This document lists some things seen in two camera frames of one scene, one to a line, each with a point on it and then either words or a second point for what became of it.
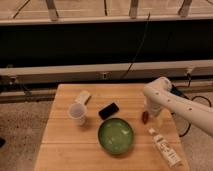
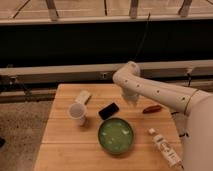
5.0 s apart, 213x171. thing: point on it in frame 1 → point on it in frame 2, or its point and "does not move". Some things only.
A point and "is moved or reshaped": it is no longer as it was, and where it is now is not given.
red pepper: x=145 y=117 is moved or reshaped
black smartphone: x=108 y=111 does not move
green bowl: x=115 y=135 does not move
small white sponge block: x=83 y=97 does not move
